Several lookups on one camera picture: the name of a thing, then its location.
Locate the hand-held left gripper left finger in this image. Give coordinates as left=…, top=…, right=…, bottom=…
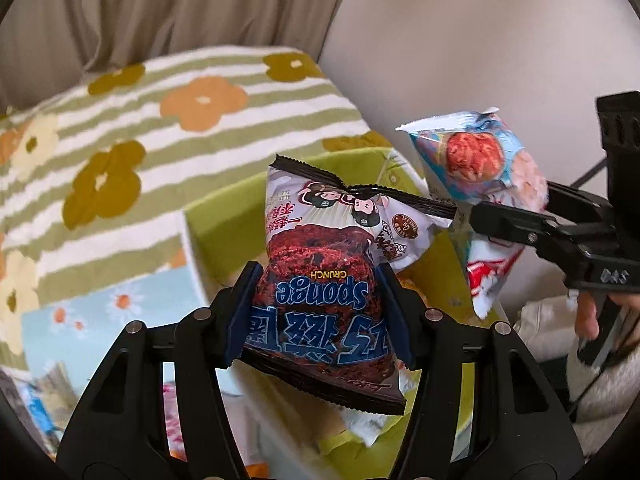
left=55, top=261, right=264, bottom=480

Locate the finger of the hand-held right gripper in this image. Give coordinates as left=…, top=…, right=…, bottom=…
left=469, top=201, right=577, bottom=267
left=545, top=181, right=610, bottom=228

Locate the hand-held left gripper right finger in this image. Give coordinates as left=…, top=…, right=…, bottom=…
left=375, top=265, right=584, bottom=480

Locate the light blue snack packet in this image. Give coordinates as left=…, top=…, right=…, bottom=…
left=396, top=107, right=550, bottom=320

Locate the brown chocolate sponge snack packet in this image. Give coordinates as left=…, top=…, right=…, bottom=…
left=239, top=154, right=458, bottom=416

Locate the green cardboard box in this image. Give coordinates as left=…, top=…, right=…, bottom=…
left=181, top=147, right=506, bottom=480

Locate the pink snack packet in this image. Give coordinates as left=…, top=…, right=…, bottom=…
left=161, top=381, right=190, bottom=462

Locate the person's right forearm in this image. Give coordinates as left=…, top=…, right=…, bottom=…
left=567, top=332, right=640, bottom=458

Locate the person's right hand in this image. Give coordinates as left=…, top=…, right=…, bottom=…
left=574, top=291, right=640, bottom=356

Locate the white cloth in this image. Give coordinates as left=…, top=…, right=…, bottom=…
left=514, top=300, right=578, bottom=362

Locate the light blue daisy blanket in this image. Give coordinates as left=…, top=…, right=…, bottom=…
left=20, top=264, right=211, bottom=461

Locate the colourful printed packet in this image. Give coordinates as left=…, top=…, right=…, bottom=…
left=24, top=360, right=77, bottom=456

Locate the striped flower blanket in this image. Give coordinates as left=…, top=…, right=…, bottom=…
left=0, top=45, right=396, bottom=376

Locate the beige curtain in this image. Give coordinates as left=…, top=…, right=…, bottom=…
left=0, top=0, right=351, bottom=111

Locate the black cable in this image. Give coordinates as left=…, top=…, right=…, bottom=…
left=569, top=357, right=617, bottom=422
left=570, top=156, right=609, bottom=189

